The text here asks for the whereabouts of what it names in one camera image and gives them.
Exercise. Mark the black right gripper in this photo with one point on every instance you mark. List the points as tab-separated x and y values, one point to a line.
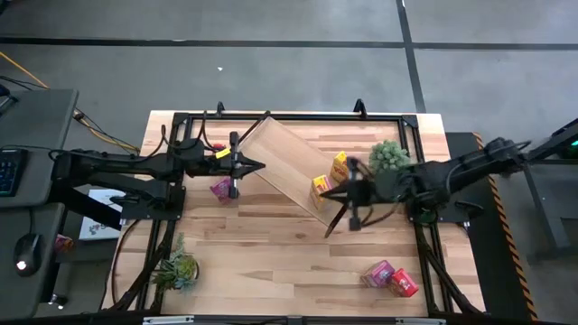
366	192

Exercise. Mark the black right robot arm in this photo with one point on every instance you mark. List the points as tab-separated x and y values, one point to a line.
460	169

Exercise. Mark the black mat hazard stripe edge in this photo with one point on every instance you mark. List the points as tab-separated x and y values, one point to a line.
496	271

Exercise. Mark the round green plant woven pot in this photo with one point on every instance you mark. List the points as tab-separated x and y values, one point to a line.
388	153

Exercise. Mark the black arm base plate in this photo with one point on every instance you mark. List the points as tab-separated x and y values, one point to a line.
451	214
153	210

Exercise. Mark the purple Raisin Bran cereal box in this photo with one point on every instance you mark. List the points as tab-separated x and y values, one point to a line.
378	273
220	189

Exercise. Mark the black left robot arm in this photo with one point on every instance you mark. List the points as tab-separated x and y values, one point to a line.
113	164

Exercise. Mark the black backlit keyboard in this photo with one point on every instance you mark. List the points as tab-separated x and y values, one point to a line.
10	171

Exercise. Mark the white printed box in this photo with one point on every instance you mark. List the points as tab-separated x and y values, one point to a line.
97	221

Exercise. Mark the black metal stand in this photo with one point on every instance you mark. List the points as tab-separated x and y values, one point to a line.
546	203

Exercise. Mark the black aluminium rig frame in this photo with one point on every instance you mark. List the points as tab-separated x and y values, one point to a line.
293	118

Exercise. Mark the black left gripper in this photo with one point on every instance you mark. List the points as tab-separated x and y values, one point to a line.
217	166

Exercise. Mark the yellow tag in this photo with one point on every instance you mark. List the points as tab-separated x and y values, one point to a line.
222	153

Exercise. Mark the red Froot Loops cereal box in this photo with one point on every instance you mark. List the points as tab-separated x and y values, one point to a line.
403	283
219	147

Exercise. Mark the wooden tray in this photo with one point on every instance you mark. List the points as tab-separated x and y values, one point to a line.
284	158

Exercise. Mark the black computer mouse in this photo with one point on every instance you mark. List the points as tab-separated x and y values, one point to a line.
27	255

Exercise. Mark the spiky green succulent plant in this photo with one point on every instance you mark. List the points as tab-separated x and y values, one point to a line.
178	271

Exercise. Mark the grey desk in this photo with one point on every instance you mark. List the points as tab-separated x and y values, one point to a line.
18	289
36	135

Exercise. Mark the yellow Corn Pops cereal box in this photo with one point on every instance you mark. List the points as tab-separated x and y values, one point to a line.
319	187
339	166

